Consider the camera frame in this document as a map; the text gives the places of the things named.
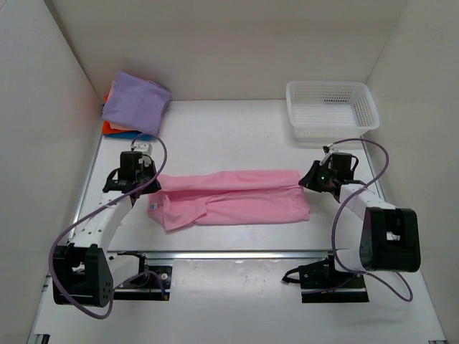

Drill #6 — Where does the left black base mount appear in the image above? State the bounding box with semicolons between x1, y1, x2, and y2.
106;251;173;301

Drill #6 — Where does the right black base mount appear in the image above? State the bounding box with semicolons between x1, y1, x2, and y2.
281;254;369;304

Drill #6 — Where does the white plastic basket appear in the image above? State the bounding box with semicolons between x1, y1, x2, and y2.
285;81;380;141

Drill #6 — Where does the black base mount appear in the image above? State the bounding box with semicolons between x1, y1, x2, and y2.
106;251;173;301
281;254;369;304

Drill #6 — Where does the pink t shirt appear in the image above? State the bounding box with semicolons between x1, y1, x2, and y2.
147;170;310;231

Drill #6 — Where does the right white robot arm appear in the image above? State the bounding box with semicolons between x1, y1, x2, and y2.
298;153;421;287

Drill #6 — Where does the blue folded t shirt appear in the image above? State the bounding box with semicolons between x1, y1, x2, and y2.
105;131;152;141

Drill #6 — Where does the purple folded t shirt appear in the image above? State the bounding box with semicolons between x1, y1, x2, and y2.
104;72;171;135

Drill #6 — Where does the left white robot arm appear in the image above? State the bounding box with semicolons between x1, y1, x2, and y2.
51;145;161;307

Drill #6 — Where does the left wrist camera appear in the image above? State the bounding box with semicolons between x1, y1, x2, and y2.
131;142;153;156

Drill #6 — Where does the orange folded t shirt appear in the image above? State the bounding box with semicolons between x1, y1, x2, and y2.
102;95;140;135

